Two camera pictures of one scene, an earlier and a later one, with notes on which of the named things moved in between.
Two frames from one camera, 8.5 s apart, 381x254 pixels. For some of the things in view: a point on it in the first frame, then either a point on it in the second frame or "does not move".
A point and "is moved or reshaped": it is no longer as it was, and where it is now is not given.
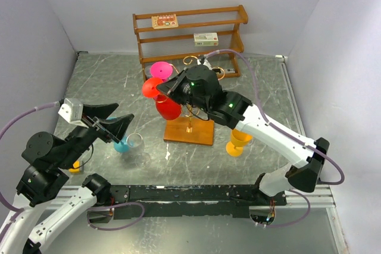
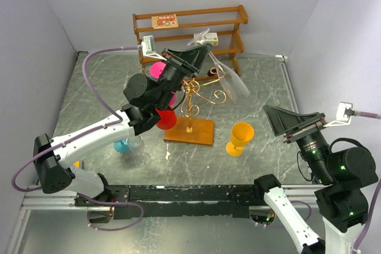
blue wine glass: x=122 y=146 does not move
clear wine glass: x=135 y=146 does not move
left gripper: x=115 y=128 to x=191 y=60
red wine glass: x=167 y=109 is moved or reshaped
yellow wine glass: x=239 y=140 does not move
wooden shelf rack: x=196 y=34 does not move
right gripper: x=168 y=85 to x=281 y=120
